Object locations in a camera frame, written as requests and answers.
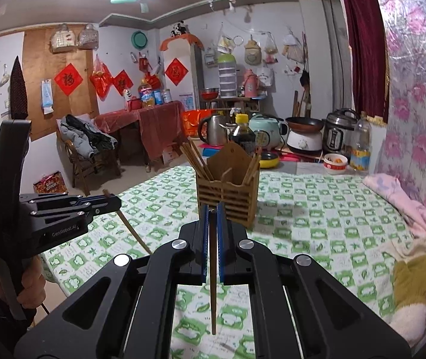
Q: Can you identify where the white hotplate with wok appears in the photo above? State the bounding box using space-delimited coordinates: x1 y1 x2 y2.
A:
285 117 324 155

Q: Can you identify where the mint green rice cooker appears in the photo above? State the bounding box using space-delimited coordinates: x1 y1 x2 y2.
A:
249 113 288 151

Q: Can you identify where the pink folded blanket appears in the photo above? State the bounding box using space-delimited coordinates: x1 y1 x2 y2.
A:
362 174 426 238

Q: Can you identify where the wooden slatted chopstick holder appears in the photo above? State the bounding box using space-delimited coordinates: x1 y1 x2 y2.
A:
196 142 260 228

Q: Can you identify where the yellow pan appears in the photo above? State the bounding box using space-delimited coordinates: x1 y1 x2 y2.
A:
259 152 280 169

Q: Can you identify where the silver pressure cooker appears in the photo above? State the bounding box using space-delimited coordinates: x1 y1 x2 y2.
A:
323 108 359 159

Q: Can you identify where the white refrigerator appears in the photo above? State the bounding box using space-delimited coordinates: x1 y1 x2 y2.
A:
160 33 205 111

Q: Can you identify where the red snack box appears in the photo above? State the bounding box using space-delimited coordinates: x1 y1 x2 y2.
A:
34 171 68 194

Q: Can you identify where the stacked grey steamer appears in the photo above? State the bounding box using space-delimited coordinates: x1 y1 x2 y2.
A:
218 54 237 98

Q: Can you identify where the person's left hand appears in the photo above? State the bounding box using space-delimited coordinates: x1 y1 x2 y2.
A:
17 256 46 309

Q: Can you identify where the yellow green plush toy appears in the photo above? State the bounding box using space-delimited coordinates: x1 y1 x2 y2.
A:
390 238 426 347

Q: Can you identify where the red diamond paper on door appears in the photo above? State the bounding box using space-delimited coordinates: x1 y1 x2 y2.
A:
55 63 83 96

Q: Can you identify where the wooden chopstick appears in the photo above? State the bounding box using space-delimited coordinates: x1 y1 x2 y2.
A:
116 209 153 255
208 209 218 335

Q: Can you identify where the clear plastic oil bottle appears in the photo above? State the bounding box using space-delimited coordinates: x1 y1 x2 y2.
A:
350 111 371 173

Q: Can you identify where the red white bowl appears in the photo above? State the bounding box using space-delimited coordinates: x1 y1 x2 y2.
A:
323 153 348 175

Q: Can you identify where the dark soy sauce bottle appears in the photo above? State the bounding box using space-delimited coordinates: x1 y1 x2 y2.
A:
231 113 256 156

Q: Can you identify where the pink thermos jug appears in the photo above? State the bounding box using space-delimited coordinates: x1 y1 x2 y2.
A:
242 69 259 98

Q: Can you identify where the dark red hanging curtain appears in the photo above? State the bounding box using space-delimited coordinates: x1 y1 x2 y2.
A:
343 0 389 121

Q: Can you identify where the green round plate on wall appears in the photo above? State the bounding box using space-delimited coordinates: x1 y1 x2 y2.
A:
131 31 148 50

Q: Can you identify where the red diamond paper on fridge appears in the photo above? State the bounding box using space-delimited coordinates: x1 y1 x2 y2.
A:
165 57 189 86

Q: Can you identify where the steel electric kettle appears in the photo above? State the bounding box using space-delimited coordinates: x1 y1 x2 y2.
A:
197 114 228 147

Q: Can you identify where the chair with clothes pile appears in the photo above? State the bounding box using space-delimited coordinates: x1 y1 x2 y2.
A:
56 113 120 196

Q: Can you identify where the red cloth covered table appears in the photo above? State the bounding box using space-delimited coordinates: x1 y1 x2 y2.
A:
93 101 185 173

